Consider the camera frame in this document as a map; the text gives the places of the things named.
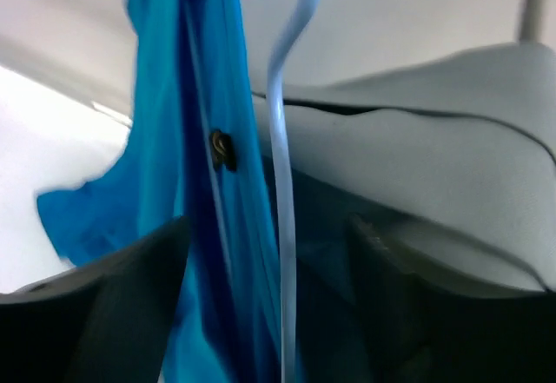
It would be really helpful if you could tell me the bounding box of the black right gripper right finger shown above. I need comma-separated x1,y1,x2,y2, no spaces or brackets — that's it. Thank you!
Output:
345,215,555,382

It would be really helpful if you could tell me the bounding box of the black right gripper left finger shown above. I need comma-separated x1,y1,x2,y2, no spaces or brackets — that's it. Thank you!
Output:
1,217,190,383

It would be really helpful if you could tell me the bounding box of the blue t shirt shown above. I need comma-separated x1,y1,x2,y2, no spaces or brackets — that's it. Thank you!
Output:
37,0,372,382

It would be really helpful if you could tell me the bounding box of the light blue wire hanger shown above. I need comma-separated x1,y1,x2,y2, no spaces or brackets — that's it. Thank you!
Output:
261,0,320,382

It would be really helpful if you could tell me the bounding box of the grey hanging garment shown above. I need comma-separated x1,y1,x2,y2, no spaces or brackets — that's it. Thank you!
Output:
251,42,556,293

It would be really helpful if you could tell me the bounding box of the white clothes rack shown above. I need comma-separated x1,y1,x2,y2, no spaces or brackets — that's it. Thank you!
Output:
517,0,546,43

